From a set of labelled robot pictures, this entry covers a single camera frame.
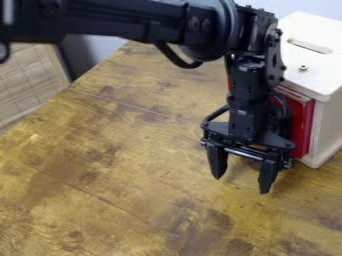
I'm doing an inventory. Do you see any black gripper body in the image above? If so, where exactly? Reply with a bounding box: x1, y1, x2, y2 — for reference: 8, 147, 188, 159
202, 61, 294, 169

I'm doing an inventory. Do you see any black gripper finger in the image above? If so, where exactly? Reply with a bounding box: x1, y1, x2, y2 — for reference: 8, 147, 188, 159
206, 143, 228, 179
258, 160, 278, 194

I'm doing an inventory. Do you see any red drawer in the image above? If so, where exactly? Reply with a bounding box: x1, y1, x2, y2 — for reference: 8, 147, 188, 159
226, 76, 317, 160

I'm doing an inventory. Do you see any black metal drawer handle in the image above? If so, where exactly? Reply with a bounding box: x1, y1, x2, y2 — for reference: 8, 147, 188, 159
200, 104, 230, 127

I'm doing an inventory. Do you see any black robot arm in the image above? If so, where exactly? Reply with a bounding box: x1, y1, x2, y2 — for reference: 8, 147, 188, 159
0, 0, 295, 193

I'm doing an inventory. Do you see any white wooden box cabinet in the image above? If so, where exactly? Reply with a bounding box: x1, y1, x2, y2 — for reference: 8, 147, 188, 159
279, 12, 342, 168

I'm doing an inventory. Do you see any wooden slatted panel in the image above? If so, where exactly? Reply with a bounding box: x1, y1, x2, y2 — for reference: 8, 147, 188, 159
0, 44, 69, 127

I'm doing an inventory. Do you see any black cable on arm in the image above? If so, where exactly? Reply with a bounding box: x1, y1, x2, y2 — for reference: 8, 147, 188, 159
152, 39, 206, 70

